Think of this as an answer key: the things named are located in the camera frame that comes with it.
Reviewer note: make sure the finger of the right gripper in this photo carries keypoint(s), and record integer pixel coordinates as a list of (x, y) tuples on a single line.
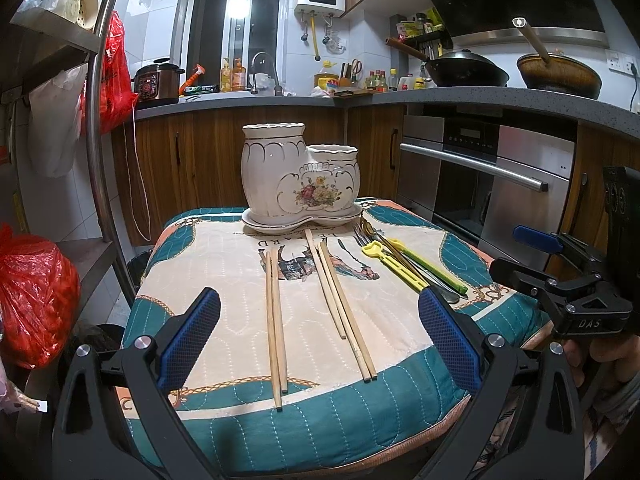
[(537, 239), (530, 279)]

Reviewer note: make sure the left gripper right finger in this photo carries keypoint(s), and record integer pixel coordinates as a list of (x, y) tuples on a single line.
[(522, 421)]

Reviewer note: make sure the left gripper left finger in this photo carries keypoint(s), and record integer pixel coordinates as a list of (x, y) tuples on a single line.
[(91, 438)]

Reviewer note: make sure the yellow plastic spoon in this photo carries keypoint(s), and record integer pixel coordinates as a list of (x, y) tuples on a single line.
[(378, 251)]

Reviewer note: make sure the green yellow plastic utensil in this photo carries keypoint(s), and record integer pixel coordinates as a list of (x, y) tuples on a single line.
[(449, 279)]

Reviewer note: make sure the wooden chopstick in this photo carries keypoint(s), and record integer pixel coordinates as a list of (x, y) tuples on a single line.
[(278, 320), (350, 325), (326, 289), (272, 337)]

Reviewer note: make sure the silver metal fork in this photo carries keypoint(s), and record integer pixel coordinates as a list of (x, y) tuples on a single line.
[(449, 295)]

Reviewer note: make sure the gold metal fork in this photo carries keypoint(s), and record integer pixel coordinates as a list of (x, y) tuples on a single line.
[(372, 235)]

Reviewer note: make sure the kitchen faucet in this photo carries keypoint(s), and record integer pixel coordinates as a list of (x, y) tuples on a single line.
[(263, 75)]

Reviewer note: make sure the person's right hand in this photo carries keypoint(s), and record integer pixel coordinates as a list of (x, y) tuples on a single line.
[(621, 351)]

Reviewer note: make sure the stainless built-in oven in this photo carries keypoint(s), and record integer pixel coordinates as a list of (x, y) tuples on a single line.
[(482, 173)]

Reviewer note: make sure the red plastic bag low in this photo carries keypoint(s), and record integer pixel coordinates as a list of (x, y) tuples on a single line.
[(40, 292)]

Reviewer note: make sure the black wok with lid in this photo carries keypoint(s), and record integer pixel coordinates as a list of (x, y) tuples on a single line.
[(461, 68)]

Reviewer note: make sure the metal shelf rack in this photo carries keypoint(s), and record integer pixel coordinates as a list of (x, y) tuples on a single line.
[(40, 44)]

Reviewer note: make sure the printed quilted table mat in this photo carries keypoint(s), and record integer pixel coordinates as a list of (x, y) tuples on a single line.
[(331, 420)]

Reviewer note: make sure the knife block with scissors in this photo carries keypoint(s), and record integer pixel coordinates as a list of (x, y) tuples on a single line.
[(350, 74)]

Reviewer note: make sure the white floral ceramic utensil holder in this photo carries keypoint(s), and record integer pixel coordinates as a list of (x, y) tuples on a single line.
[(288, 183)]

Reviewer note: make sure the wooden lower cabinets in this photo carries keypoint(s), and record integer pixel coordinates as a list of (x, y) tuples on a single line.
[(167, 164)]

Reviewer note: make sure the white plastic bag hanging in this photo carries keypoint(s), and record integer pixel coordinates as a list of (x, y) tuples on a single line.
[(54, 129)]

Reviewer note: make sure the red plastic bag hanging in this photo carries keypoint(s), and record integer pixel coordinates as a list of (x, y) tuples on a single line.
[(117, 100)]

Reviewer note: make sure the orange bottle near sink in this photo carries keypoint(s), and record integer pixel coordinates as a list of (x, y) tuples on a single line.
[(238, 79)]

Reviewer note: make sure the electric pressure cooker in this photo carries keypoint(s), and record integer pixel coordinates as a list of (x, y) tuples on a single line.
[(157, 83)]

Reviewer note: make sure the window with dark panes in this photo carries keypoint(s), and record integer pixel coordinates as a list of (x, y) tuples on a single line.
[(210, 34)]

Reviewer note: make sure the brown wok wooden handle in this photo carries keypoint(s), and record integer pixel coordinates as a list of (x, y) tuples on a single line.
[(543, 70)]

